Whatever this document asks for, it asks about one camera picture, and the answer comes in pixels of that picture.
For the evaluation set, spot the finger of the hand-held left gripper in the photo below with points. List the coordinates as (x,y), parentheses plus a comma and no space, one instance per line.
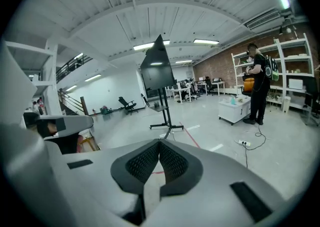
(77,123)

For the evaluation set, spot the black office chair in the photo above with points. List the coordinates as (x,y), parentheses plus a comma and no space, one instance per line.
(127,104)

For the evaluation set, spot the ceiling air conditioner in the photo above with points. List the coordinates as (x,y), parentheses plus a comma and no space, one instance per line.
(265,19)

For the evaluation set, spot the staircase with dark handrail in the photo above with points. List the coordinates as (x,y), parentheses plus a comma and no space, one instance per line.
(72,103)

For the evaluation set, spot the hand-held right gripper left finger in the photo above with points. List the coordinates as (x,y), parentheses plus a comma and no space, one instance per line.
(95,178)

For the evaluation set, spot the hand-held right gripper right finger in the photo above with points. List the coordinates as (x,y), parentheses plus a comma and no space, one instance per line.
(215,171)

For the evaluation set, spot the narrow white shelving unit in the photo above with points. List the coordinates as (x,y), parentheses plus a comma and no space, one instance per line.
(235,71)

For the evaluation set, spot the green bag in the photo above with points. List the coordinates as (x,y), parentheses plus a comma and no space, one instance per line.
(105,110)

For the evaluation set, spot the white bin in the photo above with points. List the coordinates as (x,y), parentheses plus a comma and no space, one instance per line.
(287,104)

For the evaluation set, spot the white box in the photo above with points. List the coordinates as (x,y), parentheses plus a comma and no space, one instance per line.
(295,84)

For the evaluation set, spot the black mezzanine railing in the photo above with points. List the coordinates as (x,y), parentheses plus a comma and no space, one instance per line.
(72,66)

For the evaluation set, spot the tall white shelving unit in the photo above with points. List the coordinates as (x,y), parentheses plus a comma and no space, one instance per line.
(281,53)

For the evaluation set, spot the orange chair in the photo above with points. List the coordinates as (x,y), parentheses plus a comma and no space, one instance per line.
(248,85)

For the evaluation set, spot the white power strip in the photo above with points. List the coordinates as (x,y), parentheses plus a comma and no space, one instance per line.
(244,142)

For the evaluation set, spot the ceiling light panel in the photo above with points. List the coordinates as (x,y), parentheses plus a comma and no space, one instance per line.
(206,41)
(150,45)
(93,77)
(71,87)
(183,61)

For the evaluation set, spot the yellow frame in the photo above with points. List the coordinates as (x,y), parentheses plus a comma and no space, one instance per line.
(91,143)

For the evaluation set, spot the white low cabinet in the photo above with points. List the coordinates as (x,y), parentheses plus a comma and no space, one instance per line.
(233,112)

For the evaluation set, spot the black screen stand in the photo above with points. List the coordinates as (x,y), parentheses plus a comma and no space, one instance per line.
(156,71)

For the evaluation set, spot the blue bottle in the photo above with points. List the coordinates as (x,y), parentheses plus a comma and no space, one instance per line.
(233,100)

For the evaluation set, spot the white desk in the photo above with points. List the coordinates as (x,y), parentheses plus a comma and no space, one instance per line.
(183,93)
(218,86)

